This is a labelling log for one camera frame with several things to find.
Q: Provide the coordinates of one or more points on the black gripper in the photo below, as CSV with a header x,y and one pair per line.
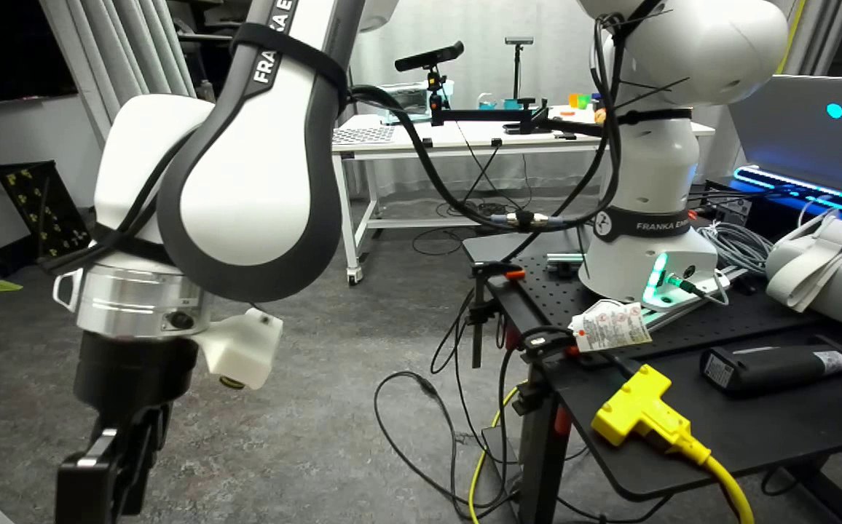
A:
x,y
131,387

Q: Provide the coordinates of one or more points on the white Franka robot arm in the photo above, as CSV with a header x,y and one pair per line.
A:
x,y
213,209

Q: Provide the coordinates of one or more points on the open laptop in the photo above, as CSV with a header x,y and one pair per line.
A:
x,y
790,135

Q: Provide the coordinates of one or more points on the black yellow calibration board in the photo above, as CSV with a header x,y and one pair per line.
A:
x,y
45,208

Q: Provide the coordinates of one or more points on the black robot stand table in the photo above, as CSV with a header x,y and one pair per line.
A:
x,y
790,432

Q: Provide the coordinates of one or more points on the teal white box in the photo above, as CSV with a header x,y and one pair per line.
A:
x,y
412,99

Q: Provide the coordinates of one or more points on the white folding table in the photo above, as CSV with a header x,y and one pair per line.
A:
x,y
631,244

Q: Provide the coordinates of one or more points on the crumpled white label packet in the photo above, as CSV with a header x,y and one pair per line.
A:
x,y
609,323

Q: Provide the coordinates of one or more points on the yellow power plug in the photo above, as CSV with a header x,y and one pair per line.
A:
x,y
640,409

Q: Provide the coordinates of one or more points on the black barcode scanner device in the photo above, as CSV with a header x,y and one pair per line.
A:
x,y
766,368

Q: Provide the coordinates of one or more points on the white VR headset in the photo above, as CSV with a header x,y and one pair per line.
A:
x,y
806,269

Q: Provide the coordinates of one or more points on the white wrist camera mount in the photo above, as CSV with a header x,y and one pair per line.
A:
x,y
239,351

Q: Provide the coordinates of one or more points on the black stereo camera bar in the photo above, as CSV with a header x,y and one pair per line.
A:
x,y
428,60

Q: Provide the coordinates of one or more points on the black camera clamp arm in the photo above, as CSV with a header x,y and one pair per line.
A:
x,y
524,121

